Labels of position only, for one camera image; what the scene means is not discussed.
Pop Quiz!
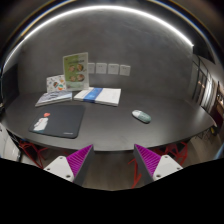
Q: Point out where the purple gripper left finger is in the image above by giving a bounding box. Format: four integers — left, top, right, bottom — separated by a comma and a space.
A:
43, 143, 95, 187

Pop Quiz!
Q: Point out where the white wall socket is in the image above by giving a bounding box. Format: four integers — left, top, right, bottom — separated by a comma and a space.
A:
96, 63, 107, 74
119, 65, 131, 76
88, 63, 95, 74
108, 64, 119, 75

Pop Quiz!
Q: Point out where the green menu stand sign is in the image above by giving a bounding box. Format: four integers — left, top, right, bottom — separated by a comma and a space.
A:
63, 52, 89, 91

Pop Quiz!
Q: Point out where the white book with blue band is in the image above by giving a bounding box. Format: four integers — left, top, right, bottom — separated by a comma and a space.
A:
74, 87, 121, 106

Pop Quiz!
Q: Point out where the red chair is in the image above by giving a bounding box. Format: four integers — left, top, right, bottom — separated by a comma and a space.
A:
130, 142, 188, 188
19, 140, 47, 168

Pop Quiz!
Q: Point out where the white LED ceiling strip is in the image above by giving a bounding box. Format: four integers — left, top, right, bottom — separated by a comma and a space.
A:
2, 5, 194, 72

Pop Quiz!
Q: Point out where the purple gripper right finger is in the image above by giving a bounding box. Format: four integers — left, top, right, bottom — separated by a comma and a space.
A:
133, 143, 184, 186

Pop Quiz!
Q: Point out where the red chair right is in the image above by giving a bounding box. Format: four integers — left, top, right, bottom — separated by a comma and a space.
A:
130, 142, 188, 188

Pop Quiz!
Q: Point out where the red chair left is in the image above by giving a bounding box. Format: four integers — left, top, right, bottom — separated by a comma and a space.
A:
19, 140, 47, 168

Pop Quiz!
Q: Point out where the black framed glass partition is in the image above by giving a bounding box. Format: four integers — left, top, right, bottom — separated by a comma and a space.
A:
189, 55, 224, 116

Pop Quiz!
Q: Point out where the grey patterned book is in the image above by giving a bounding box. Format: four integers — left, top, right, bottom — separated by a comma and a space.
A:
35, 91, 72, 107

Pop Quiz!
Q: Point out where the small colourful card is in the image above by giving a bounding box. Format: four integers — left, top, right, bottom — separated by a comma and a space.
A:
46, 75, 66, 92

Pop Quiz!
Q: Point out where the black mouse pad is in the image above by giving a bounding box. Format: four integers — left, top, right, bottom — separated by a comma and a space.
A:
29, 105, 85, 139

